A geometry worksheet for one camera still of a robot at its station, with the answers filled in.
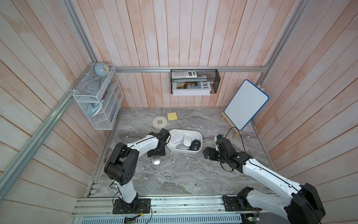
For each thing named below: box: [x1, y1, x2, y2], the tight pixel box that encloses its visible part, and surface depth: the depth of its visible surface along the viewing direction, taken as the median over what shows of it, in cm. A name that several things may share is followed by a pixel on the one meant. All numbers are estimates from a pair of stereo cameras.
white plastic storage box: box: [166, 129, 203, 155], surface depth 98 cm
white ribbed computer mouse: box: [170, 134, 184, 144], surface depth 100 cm
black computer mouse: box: [189, 139, 201, 151], surface depth 94 cm
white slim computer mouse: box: [183, 134, 193, 147], surface depth 97 cm
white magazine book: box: [171, 81, 212, 96], surface depth 97 cm
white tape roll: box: [151, 116, 168, 129], surface depth 113 cm
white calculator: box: [171, 70, 198, 79], surface depth 92 cm
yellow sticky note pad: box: [166, 112, 178, 121], surface depth 117 cm
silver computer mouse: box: [151, 155, 161, 166], surface depth 92 cm
